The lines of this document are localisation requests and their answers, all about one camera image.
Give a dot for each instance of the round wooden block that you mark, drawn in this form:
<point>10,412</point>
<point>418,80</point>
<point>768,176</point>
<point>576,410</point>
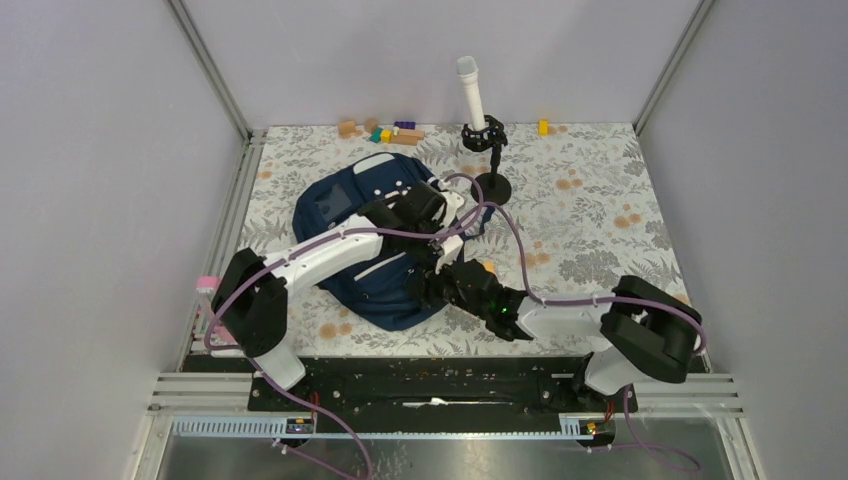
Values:
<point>371,125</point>

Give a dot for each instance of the pink box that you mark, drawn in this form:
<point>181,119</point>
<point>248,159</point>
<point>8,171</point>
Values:
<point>206,287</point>

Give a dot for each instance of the white microphone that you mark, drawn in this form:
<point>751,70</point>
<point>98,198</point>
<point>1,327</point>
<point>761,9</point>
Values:
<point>468,74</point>

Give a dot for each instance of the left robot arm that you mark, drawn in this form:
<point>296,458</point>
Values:
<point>252,298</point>

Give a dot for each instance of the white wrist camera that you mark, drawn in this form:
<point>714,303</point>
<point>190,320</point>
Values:
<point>447,214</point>
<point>449,250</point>

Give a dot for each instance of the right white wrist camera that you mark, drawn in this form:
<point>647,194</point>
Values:
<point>449,250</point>

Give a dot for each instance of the navy blue student backpack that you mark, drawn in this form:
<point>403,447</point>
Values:
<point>375,290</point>

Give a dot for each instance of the long tan wooden block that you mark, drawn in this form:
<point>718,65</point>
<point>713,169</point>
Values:
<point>409,137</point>

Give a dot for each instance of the black microphone stand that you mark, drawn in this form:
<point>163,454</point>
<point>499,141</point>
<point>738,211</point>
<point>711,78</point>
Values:
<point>493,186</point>

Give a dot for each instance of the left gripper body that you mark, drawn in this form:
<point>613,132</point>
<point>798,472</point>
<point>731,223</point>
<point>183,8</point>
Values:
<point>420,247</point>

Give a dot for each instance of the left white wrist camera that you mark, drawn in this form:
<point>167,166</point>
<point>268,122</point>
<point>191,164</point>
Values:
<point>447,214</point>

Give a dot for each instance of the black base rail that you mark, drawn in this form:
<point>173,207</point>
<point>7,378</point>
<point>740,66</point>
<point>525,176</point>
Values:
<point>452,394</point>

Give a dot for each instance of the teal toy block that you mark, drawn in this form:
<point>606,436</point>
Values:
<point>377,135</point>

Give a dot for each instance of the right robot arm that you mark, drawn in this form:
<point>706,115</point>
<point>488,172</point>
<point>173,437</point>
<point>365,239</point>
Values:
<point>650,334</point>

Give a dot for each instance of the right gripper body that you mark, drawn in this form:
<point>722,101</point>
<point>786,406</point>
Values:
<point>443,285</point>

